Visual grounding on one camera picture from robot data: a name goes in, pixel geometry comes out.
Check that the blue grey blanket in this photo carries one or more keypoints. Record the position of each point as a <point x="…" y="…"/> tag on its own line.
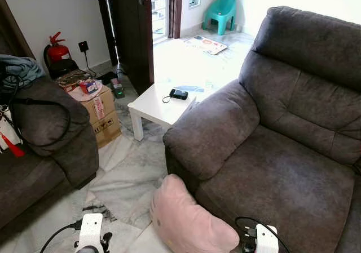
<point x="20" y="70"/>

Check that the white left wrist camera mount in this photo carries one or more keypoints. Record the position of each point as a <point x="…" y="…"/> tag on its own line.
<point x="90" y="230"/>

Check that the dark grey fabric sofa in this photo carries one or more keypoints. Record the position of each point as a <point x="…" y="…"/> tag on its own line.
<point x="282" y="168"/>

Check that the charger with green light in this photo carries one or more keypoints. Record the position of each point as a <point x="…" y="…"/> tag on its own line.
<point x="117" y="89"/>

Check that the black wall socket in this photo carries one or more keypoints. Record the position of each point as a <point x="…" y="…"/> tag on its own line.
<point x="83" y="46"/>

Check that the colourful play mat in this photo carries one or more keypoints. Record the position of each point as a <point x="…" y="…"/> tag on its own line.
<point x="206" y="44"/>

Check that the white red tassel ornament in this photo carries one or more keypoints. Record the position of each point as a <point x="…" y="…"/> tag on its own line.
<point x="16" y="147"/>

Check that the pink plush pillow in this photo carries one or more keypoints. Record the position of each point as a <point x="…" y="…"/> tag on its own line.
<point x="180" y="219"/>

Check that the dark wooden door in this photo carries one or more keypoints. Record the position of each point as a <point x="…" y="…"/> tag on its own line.
<point x="132" y="33"/>

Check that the white side table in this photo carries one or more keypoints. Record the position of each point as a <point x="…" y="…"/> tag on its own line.
<point x="152" y="106"/>

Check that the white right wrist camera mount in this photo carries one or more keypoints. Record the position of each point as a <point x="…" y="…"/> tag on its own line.
<point x="268" y="240"/>

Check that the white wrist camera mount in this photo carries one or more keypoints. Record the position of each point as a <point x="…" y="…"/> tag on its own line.
<point x="268" y="240"/>
<point x="90" y="230"/>

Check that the dark grey fabric armchair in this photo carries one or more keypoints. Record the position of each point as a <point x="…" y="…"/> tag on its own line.
<point x="51" y="129"/>

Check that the teal plastic chair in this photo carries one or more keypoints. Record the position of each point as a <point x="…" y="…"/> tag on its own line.
<point x="220" y="8"/>

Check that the red fire extinguisher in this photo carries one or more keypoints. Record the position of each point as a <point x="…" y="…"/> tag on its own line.
<point x="56" y="53"/>

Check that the patterned flat tin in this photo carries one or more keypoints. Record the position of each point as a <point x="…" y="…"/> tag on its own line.
<point x="70" y="78"/>

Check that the pink plastic bag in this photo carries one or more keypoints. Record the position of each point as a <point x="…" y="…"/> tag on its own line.
<point x="79" y="95"/>

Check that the metal door grille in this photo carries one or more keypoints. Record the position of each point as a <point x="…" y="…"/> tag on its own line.
<point x="159" y="10"/>

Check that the small red blue box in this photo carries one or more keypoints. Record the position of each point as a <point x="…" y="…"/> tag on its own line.
<point x="88" y="87"/>

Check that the brown cardboard box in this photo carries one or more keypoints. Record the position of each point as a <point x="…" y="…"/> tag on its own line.
<point x="104" y="123"/>

